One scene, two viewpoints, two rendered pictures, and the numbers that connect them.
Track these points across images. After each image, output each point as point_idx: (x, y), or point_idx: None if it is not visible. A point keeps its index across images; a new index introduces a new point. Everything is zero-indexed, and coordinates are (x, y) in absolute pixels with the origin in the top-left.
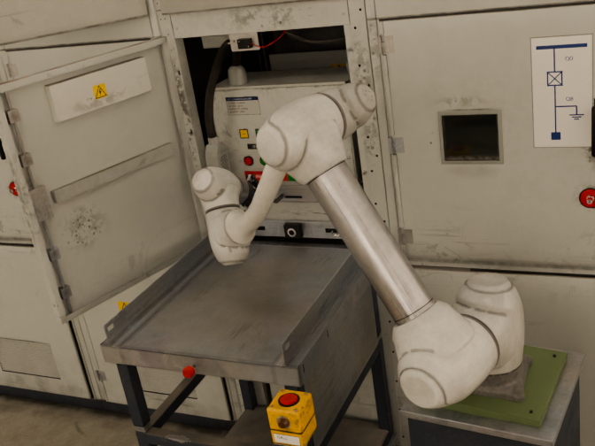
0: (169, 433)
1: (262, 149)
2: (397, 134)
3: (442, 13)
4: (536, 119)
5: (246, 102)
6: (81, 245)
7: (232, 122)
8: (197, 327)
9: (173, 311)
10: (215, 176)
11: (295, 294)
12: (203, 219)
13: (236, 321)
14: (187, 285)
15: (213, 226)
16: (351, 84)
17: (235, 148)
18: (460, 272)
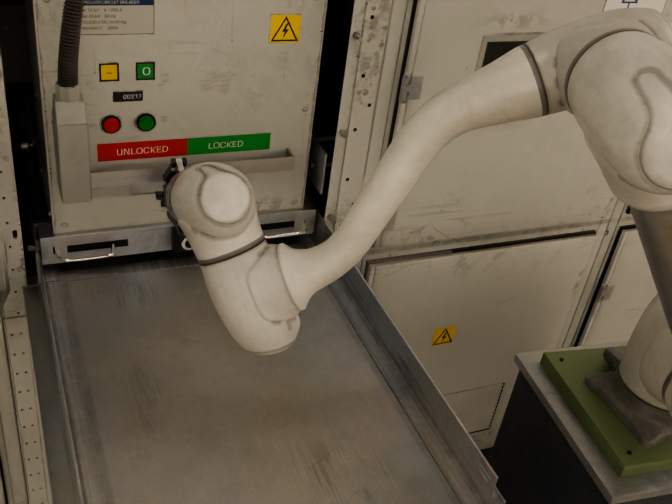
0: None
1: (667, 158)
2: (417, 70)
3: None
4: None
5: (126, 8)
6: None
7: (85, 50)
8: (234, 488)
9: (137, 470)
10: (251, 186)
11: (315, 359)
12: (3, 247)
13: (290, 447)
14: (87, 398)
15: (252, 289)
16: (653, 12)
17: (85, 101)
18: (443, 257)
